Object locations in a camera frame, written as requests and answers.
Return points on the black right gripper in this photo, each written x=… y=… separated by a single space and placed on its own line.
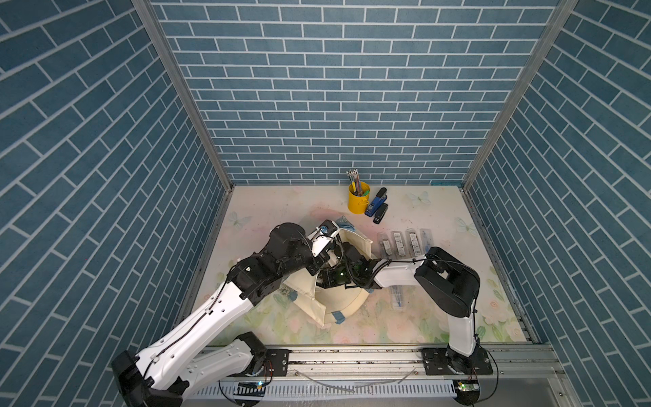
x=327 y=279

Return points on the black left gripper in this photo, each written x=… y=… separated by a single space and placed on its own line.
x=314 y=267

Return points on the cream canvas tote bag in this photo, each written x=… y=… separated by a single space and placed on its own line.
x=332 y=296

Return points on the clear compass set case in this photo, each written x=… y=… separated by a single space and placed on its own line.
x=401 y=251

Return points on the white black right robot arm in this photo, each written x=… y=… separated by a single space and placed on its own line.
x=451 y=285

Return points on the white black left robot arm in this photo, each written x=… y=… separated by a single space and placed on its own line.
x=203 y=320

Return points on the black stapler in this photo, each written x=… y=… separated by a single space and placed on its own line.
x=380 y=213

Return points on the yellow pencil cup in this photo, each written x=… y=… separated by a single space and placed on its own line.
x=358 y=204

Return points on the blue stapler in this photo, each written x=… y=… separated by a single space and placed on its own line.
x=377 y=202

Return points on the pencils in cup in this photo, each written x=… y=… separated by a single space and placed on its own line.
x=355 y=182

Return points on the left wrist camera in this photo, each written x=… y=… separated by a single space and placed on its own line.
x=323 y=236

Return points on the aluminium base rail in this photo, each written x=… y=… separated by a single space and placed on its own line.
x=385 y=371

